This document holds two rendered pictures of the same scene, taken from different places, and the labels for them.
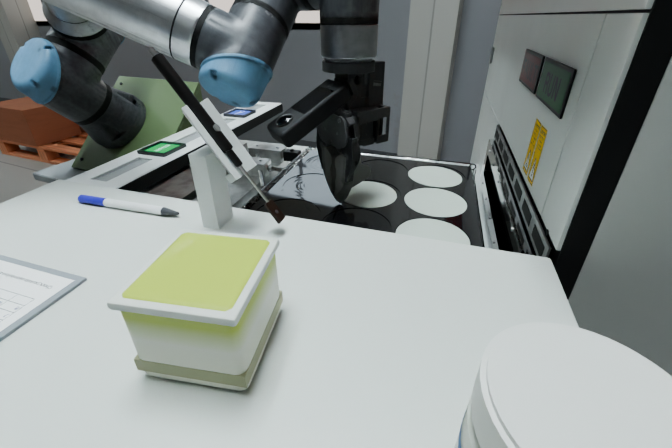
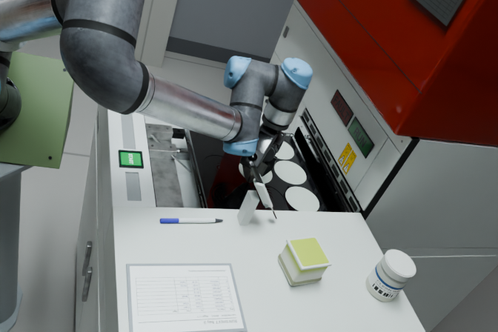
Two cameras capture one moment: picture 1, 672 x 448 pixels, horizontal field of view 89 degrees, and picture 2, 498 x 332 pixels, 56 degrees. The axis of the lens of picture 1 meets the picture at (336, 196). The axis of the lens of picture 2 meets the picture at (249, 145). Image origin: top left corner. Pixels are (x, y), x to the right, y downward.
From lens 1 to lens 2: 0.92 m
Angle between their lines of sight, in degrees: 39
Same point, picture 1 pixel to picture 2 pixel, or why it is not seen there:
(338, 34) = (284, 115)
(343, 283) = not seen: hidden behind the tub
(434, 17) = not seen: outside the picture
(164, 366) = (301, 281)
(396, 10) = not seen: outside the picture
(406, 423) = (353, 276)
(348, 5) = (293, 106)
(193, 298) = (319, 261)
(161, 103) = (36, 82)
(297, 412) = (331, 282)
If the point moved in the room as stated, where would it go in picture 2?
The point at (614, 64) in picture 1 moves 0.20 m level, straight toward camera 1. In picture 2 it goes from (390, 161) to (404, 220)
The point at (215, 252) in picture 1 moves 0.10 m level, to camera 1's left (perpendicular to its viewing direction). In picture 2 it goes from (307, 246) to (269, 258)
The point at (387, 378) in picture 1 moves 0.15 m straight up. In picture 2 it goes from (343, 267) to (374, 224)
